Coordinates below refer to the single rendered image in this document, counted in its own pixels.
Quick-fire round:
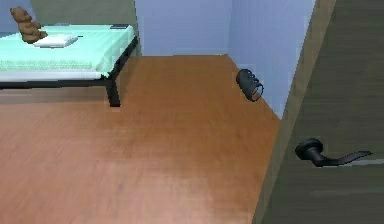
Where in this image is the bed with mint green cover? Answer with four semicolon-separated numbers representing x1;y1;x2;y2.
0;23;139;108

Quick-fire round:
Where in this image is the dark grey room door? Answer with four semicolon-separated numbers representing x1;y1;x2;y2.
251;0;384;224

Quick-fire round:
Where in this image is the white pillow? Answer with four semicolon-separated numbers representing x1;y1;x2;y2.
32;33;80;49

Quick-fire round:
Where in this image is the brown teddy bear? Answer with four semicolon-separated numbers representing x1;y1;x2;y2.
9;6;49;45

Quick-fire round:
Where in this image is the black lever door handle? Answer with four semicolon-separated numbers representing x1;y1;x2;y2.
294;137;374;168

